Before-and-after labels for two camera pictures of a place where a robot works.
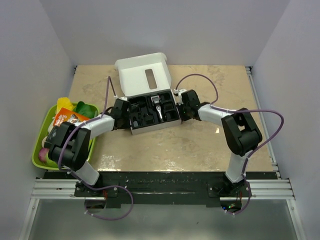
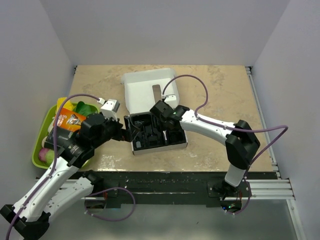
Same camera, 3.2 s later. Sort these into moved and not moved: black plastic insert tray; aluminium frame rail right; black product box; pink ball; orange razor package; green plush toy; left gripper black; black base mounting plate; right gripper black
Moved: right gripper black; left gripper black; black plastic insert tray
Not moved: aluminium frame rail right; black base mounting plate; black product box; pink ball; green plush toy; orange razor package
